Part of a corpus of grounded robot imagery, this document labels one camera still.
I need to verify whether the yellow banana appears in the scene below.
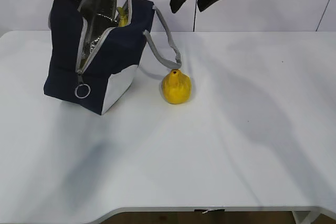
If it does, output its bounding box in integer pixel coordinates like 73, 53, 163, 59
117, 7, 128, 27

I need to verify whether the navy blue lunch bag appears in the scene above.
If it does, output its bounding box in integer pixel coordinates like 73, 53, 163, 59
44, 0, 182, 115

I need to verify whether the yellow pear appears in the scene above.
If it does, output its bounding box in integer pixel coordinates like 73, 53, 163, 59
161, 69, 192, 104

